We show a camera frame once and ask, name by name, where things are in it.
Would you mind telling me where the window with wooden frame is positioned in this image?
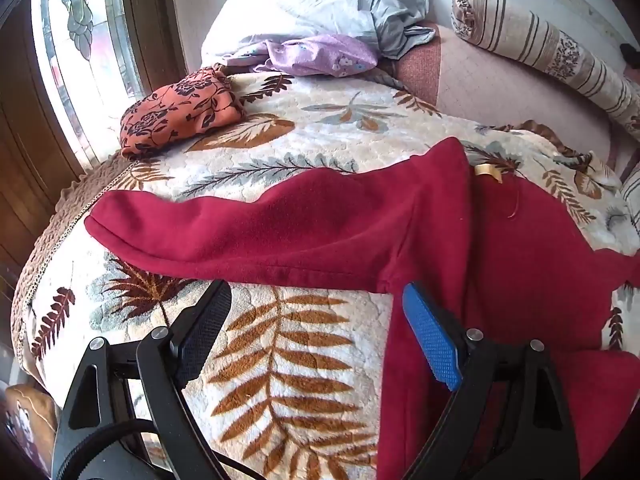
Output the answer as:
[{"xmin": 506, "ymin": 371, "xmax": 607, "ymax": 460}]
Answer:
[{"xmin": 30, "ymin": 0, "xmax": 188, "ymax": 171}]

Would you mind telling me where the brown lace bed cover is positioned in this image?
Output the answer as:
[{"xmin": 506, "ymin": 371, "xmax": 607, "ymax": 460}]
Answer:
[{"xmin": 10, "ymin": 157, "xmax": 136, "ymax": 376}]

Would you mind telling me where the orange floral cloth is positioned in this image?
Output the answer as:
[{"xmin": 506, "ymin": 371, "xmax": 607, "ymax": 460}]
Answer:
[{"xmin": 119, "ymin": 66, "xmax": 246, "ymax": 161}]

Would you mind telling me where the patterned floor cushion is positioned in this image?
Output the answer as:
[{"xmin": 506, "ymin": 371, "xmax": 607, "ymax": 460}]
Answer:
[{"xmin": 0, "ymin": 384, "xmax": 58, "ymax": 461}]

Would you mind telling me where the red garment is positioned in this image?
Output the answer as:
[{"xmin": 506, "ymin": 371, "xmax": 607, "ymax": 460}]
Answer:
[{"xmin": 84, "ymin": 136, "xmax": 640, "ymax": 480}]

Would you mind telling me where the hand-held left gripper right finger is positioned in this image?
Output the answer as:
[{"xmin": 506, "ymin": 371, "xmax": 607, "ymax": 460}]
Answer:
[{"xmin": 402, "ymin": 282, "xmax": 581, "ymax": 480}]

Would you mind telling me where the leaf print fleece blanket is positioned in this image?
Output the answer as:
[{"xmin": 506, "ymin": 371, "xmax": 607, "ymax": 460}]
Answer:
[{"xmin": 15, "ymin": 67, "xmax": 640, "ymax": 480}]

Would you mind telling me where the striped bolster pillow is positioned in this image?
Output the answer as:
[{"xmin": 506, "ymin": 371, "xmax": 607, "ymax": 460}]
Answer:
[{"xmin": 451, "ymin": 0, "xmax": 640, "ymax": 143}]

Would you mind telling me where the pink quilted bed sheet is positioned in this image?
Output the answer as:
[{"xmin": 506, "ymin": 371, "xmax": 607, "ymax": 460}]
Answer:
[{"xmin": 395, "ymin": 22, "xmax": 628, "ymax": 171}]

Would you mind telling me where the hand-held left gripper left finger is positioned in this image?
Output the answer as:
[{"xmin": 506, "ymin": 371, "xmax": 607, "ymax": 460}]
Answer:
[{"xmin": 52, "ymin": 279, "xmax": 233, "ymax": 480}]

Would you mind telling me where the purple floral cloth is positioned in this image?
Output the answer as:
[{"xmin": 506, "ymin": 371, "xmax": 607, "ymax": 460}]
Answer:
[{"xmin": 220, "ymin": 34, "xmax": 379, "ymax": 78}]

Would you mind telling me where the pale grey pillow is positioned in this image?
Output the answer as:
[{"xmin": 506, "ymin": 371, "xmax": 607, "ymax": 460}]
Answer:
[{"xmin": 200, "ymin": 0, "xmax": 436, "ymax": 68}]

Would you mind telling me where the striped floral quilt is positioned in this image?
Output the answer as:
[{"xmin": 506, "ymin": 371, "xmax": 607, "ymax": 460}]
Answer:
[{"xmin": 620, "ymin": 165, "xmax": 640, "ymax": 241}]

